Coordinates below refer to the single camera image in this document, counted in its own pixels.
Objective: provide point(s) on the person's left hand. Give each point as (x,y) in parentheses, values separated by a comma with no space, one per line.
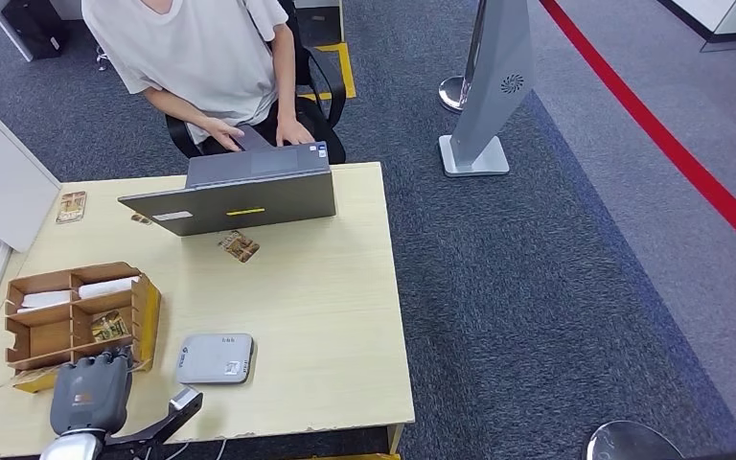
(292,132)

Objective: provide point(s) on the person's right hand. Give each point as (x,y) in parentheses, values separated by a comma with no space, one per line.
(223,132)

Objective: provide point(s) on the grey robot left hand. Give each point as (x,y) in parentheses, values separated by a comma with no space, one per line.
(92,397)

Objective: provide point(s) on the wooden organizer box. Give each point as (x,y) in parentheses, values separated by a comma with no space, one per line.
(147,311)

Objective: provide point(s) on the person's left forearm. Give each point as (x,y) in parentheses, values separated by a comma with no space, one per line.
(285,76)

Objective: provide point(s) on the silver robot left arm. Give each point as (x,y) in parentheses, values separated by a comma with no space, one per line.
(69,447)

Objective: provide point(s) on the person's right forearm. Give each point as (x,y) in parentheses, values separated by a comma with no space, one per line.
(177,108)

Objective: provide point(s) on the gold printed card sleeve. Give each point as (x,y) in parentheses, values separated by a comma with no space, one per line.
(34,378)

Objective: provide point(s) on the person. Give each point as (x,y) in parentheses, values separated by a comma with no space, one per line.
(196,57)

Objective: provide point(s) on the white card stack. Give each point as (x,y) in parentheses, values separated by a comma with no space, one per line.
(45,299)
(109,287)

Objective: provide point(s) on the small brown card piece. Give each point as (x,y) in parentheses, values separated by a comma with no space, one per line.
(141,220)

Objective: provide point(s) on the dark phone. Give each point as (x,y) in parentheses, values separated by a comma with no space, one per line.
(254,136)

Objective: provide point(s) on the black office chair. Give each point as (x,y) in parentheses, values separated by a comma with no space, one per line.
(333,95)

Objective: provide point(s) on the grey laptop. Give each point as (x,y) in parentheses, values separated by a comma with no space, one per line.
(241,203)

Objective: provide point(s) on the yellow floor tape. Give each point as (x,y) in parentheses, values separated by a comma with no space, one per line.
(355,457)
(346,70)

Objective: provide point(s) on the white table leg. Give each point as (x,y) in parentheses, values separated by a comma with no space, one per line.
(340,22)

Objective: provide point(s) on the chrome stool base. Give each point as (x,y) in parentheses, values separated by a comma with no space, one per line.
(100,58)

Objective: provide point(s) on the chrome stanchion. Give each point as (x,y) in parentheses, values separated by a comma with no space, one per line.
(452,94)

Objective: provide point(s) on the grey kiosk stand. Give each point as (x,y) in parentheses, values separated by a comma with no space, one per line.
(492,89)

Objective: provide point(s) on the black box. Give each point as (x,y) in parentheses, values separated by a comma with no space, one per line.
(34,25)

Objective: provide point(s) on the white desk panel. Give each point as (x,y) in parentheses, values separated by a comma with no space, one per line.
(11,35)

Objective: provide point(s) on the pale wooden desk leg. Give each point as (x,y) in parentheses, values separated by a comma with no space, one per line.
(395,439)

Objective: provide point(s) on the red floor tape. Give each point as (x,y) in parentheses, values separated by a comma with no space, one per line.
(660,136)

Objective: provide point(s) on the chrome dome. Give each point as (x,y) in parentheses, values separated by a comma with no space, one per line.
(628,443)

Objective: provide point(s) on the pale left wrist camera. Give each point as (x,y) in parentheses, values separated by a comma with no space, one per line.
(186,399)

